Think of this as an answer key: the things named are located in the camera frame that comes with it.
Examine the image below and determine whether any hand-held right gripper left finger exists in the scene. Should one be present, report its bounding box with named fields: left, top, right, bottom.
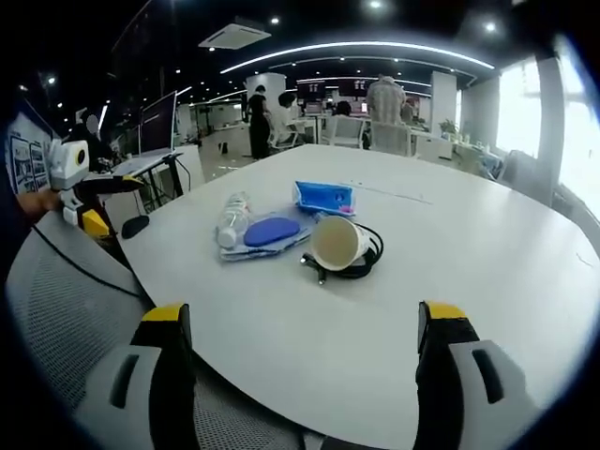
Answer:
left=73, top=303, right=199, bottom=450

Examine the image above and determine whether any white standing desk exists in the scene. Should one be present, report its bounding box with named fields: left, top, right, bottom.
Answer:
left=105, top=148, right=207, bottom=212

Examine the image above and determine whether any person's left hand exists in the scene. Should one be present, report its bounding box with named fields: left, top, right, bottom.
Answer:
left=17, top=190, right=63, bottom=218

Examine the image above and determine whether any white office chair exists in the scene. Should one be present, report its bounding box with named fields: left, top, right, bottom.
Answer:
left=368, top=122, right=414, bottom=158
left=326, top=115, right=368, bottom=150

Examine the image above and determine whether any clear plastic bottle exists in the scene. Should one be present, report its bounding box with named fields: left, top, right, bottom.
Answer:
left=217, top=190, right=258, bottom=248

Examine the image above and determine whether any blue plastic packet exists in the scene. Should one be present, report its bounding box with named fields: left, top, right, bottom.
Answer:
left=292, top=179, right=361, bottom=218

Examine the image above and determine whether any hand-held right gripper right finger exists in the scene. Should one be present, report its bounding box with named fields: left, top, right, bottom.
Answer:
left=413, top=300, right=541, bottom=450

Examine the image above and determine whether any wall poster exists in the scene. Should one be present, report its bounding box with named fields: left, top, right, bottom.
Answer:
left=7, top=129, right=53, bottom=194

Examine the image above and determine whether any grey mesh chair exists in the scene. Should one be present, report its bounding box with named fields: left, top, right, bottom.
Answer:
left=4, top=213, right=310, bottom=450

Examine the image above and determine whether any white paper cup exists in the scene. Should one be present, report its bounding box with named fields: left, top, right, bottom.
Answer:
left=310, top=215, right=372, bottom=272

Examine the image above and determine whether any black cable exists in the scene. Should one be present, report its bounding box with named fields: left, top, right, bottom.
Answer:
left=299, top=221, right=386, bottom=286

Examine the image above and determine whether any ceiling air conditioner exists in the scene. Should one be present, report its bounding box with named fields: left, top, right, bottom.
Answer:
left=198, top=16, right=274, bottom=51

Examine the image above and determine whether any blue oval pad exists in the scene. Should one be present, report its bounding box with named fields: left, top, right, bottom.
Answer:
left=243, top=217, right=302, bottom=249

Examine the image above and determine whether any black computer mouse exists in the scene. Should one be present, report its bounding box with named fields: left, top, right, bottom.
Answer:
left=121, top=214, right=151, bottom=239

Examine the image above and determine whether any white table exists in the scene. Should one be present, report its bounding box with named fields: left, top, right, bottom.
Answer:
left=115, top=142, right=600, bottom=450

